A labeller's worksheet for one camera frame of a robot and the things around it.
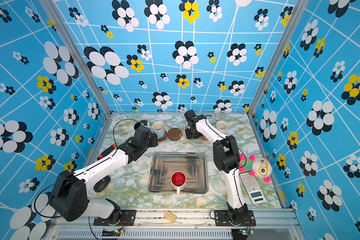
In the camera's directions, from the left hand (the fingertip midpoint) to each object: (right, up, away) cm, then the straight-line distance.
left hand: (154, 135), depth 87 cm
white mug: (+44, +5, +15) cm, 46 cm away
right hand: (+24, -1, +13) cm, 27 cm away
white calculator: (+55, -29, -6) cm, 63 cm away
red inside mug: (+14, -25, -2) cm, 29 cm away
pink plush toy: (+60, -18, -4) cm, 63 cm away
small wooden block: (+10, -40, -13) cm, 43 cm away
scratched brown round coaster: (+11, 0, +20) cm, 22 cm away
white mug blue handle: (0, +4, +17) cm, 18 cm away
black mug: (-15, +6, +14) cm, 21 cm away
